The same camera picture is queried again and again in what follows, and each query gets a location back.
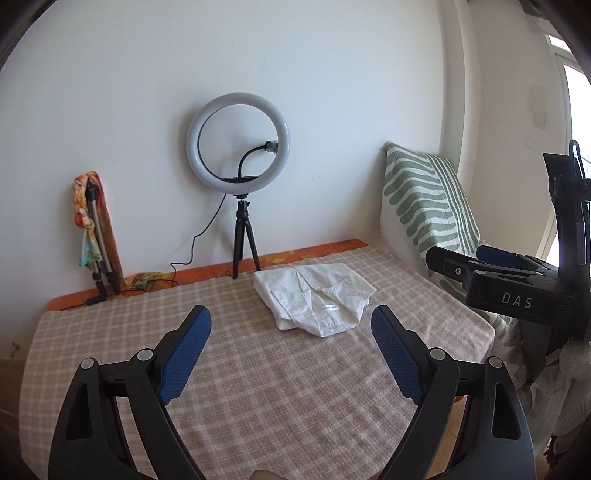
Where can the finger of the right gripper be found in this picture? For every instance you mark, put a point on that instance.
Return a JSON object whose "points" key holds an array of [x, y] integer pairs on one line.
{"points": [[503, 258], [452, 265]]}

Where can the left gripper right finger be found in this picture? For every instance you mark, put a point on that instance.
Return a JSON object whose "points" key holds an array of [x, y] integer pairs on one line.
{"points": [[494, 441]]}

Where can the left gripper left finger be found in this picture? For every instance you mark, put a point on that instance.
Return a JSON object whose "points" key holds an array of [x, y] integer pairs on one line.
{"points": [[89, 441]]}

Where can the white shirt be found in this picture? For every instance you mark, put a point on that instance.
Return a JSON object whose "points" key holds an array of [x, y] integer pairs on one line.
{"points": [[321, 299]]}

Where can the green white striped blanket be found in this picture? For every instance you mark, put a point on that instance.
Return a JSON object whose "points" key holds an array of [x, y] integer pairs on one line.
{"points": [[424, 206]]}

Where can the folded silver tripod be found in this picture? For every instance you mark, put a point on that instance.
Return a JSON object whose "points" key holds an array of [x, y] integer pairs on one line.
{"points": [[103, 268]]}

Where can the pink checkered bed cover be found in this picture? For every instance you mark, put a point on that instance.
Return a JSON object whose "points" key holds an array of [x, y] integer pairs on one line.
{"points": [[259, 398]]}

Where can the colourful scarf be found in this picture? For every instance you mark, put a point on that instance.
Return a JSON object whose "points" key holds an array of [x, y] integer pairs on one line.
{"points": [[89, 252]]}

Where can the black mini tripod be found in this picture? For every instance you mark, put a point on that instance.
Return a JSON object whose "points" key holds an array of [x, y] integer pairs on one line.
{"points": [[243, 231]]}

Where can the white ring light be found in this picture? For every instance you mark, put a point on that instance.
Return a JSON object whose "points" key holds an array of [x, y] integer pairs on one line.
{"points": [[224, 129]]}

